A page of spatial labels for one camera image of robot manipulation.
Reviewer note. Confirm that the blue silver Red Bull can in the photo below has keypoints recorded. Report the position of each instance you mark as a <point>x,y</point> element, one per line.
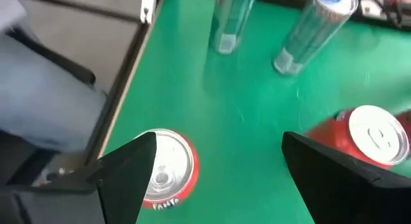
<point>311,34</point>

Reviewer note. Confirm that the white metal bracket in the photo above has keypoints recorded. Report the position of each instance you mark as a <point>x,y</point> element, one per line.
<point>148,9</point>

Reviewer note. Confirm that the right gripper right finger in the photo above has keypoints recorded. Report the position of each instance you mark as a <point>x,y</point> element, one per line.
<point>337,192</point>

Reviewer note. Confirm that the black chair armrest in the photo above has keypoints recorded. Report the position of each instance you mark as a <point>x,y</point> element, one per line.
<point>64,65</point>

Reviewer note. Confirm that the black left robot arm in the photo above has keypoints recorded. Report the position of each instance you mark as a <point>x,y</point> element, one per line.
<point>390,15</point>

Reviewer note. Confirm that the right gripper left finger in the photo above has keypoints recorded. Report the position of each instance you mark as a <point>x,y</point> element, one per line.
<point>125,179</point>

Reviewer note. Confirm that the person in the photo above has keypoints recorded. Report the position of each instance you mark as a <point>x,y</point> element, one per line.
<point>41,99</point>

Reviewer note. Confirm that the teal Red Bull can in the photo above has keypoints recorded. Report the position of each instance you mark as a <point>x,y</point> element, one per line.
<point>229,25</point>

